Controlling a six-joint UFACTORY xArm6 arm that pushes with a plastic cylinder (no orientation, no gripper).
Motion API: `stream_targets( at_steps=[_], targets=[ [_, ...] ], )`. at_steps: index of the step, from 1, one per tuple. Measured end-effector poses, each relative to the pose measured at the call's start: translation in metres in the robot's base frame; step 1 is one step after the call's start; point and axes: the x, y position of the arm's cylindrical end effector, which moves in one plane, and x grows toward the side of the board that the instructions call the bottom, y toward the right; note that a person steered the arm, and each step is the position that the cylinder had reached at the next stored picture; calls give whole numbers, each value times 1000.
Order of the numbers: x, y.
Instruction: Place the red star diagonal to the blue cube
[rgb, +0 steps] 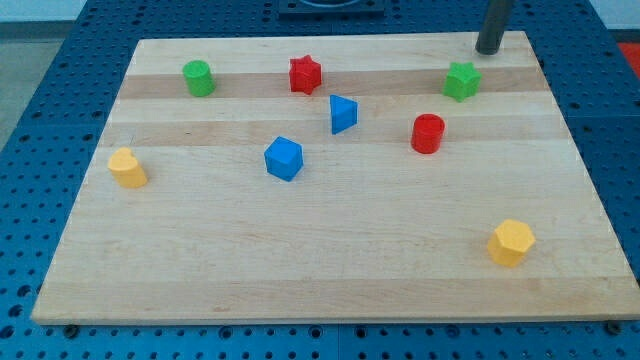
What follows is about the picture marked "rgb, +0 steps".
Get blue cube block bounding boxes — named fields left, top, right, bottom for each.
left=264, top=136, right=304, bottom=182

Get red star block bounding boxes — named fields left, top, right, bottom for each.
left=289, top=55, right=322, bottom=95

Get green star block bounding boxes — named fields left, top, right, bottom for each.
left=442, top=62, right=482, bottom=102

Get wooden board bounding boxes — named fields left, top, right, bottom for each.
left=32, top=31, right=639, bottom=325

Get blue triangle block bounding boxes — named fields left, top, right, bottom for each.
left=329, top=94, right=359, bottom=135

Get red cylinder block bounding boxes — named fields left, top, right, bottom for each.
left=411, top=114, right=446, bottom=154

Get green cylinder block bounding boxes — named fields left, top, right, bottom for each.
left=182, top=60, right=215, bottom=97

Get yellow heart block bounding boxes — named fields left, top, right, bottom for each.
left=108, top=147, right=148, bottom=188

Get yellow hexagon block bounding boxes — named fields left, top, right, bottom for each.
left=487, top=219, right=536, bottom=267

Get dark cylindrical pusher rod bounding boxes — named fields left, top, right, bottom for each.
left=475, top=0, right=515, bottom=56

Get blue perforated table plate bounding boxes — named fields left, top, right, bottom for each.
left=1, top=1, right=639, bottom=359

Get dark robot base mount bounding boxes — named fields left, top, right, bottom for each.
left=275, top=0, right=385, bottom=18

